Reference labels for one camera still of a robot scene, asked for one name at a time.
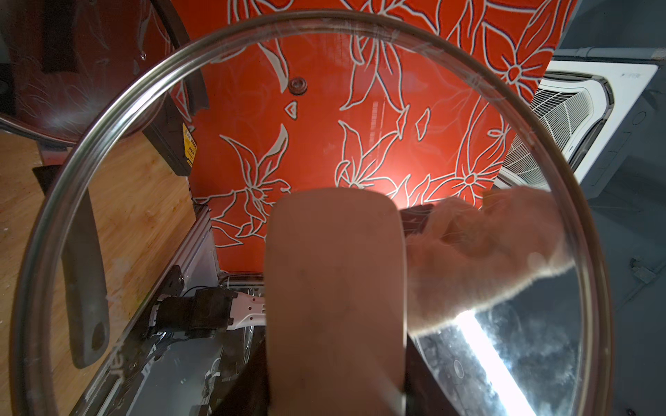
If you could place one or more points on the black plate with warning label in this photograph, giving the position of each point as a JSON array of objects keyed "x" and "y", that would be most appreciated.
[{"x": 170, "y": 136}]

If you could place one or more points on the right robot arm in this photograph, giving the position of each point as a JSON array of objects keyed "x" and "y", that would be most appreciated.
[{"x": 208, "y": 309}]

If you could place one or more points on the glass pot lid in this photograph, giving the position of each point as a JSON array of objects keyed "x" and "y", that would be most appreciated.
[{"x": 63, "y": 62}]

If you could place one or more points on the glass lid with white handle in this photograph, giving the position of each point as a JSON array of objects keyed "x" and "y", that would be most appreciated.
[{"x": 393, "y": 121}]

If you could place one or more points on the black frying pan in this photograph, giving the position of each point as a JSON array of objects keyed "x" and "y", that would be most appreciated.
[{"x": 85, "y": 288}]

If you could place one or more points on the yellow cloth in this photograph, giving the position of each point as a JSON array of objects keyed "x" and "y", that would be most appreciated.
[{"x": 471, "y": 259}]

